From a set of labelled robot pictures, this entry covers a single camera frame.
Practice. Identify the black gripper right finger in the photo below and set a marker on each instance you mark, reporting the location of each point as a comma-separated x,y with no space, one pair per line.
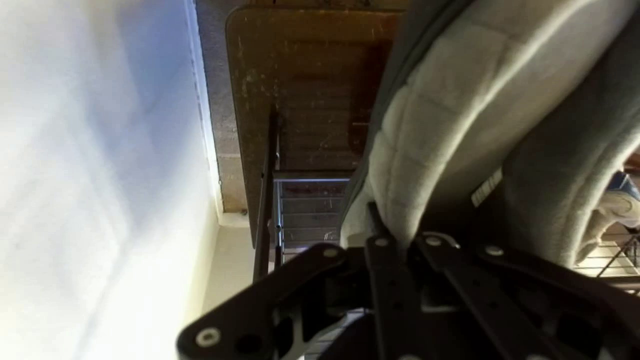
532,312

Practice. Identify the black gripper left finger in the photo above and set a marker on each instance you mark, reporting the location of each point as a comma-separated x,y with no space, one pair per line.
281,300

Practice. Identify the grey blue running sneaker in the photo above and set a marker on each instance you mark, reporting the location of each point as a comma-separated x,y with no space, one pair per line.
617,206

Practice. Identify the grey house slipper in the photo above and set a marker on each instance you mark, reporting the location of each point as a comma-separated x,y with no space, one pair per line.
466,106

